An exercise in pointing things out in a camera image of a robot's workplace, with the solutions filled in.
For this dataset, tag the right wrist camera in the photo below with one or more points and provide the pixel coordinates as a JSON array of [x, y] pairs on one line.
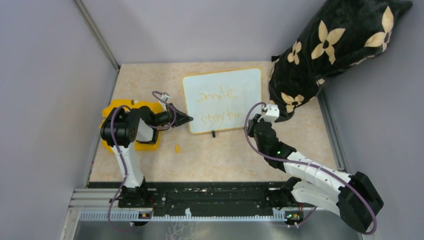
[[270, 113]]

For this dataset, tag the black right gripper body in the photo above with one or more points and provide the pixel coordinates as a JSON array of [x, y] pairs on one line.
[[251, 132]]

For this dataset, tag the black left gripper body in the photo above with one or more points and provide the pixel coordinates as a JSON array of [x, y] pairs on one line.
[[167, 116]]

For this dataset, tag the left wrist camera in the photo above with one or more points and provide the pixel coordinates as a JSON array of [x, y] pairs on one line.
[[164, 97]]

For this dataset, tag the aluminium frame post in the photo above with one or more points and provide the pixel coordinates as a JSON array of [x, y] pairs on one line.
[[92, 26]]

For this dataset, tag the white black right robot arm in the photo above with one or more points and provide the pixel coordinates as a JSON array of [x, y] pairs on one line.
[[352, 197]]

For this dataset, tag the black floral pillow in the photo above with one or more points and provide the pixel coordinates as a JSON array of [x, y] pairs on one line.
[[341, 35]]

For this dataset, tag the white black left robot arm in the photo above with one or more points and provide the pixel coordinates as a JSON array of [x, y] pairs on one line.
[[124, 127]]

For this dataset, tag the white whiteboard yellow rim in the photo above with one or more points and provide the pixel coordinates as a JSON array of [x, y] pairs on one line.
[[220, 101]]

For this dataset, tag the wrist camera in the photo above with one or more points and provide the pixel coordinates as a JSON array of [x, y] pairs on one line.
[[164, 97], [270, 113]]

